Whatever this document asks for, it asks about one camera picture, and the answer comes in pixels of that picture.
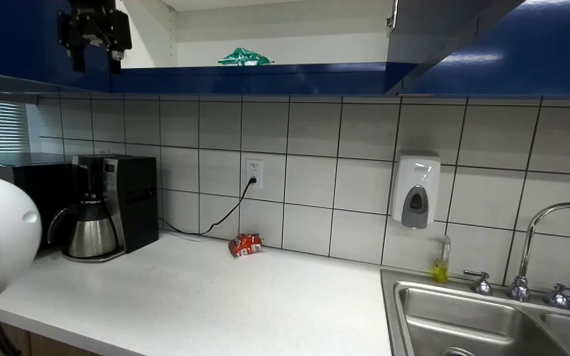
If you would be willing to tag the white wall power outlet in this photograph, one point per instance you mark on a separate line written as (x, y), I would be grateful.
(252, 172)

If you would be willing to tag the chrome gooseneck faucet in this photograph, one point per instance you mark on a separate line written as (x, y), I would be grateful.
(535, 228)

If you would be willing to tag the red snack packet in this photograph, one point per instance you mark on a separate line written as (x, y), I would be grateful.
(246, 244)

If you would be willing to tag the black coffee maker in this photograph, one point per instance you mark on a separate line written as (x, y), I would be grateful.
(133, 200)

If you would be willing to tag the white wall soap dispenser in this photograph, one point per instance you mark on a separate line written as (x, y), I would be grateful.
(416, 190)

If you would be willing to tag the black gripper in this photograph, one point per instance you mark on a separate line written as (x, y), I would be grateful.
(97, 16)

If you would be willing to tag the steel coffee carafe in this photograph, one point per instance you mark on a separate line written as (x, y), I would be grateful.
(91, 232)

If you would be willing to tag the yellow dish soap bottle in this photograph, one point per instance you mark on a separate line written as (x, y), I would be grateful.
(440, 267)

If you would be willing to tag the black microwave oven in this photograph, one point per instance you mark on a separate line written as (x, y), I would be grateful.
(40, 200)

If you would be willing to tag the cabinet door with grey inside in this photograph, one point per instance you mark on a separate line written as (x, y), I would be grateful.
(444, 32)

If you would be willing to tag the wooden base cabinet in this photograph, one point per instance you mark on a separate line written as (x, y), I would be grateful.
(48, 346)

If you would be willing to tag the green snack packet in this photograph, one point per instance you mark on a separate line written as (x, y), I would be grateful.
(244, 58)

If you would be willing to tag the blue cabinet door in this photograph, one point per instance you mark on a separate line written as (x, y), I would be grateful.
(8, 40)
(535, 60)

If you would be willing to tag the blue cabinet with white interior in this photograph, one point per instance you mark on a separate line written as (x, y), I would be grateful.
(311, 32)

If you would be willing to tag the metal cabinet hinge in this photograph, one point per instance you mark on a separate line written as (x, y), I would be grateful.
(392, 12)

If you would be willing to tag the stainless steel sink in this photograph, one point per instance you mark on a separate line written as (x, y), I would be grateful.
(469, 319)

